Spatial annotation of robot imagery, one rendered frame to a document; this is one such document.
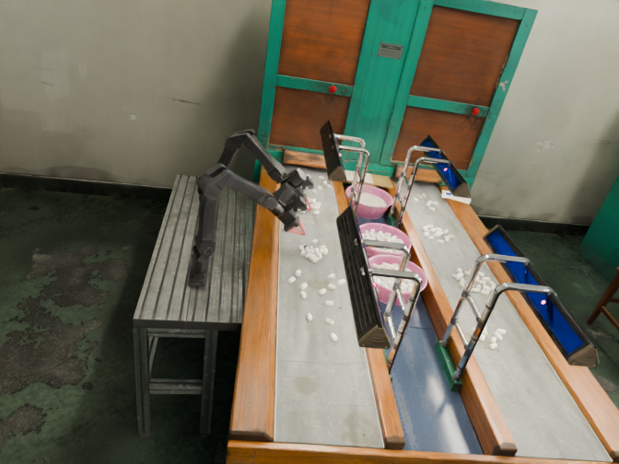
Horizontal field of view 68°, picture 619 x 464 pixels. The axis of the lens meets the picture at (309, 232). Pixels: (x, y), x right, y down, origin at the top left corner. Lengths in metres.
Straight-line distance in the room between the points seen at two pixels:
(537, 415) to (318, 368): 0.69
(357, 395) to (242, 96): 2.51
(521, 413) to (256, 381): 0.82
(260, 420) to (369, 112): 1.88
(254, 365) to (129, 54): 2.55
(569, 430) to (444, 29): 1.95
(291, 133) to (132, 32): 1.34
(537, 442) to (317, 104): 1.92
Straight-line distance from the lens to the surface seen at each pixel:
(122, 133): 3.69
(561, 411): 1.75
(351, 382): 1.49
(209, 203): 1.74
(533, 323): 2.01
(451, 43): 2.74
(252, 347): 1.49
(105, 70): 3.58
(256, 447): 1.31
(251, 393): 1.38
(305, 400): 1.42
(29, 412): 2.41
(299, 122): 2.70
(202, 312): 1.74
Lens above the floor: 1.83
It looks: 30 degrees down
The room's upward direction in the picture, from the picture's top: 11 degrees clockwise
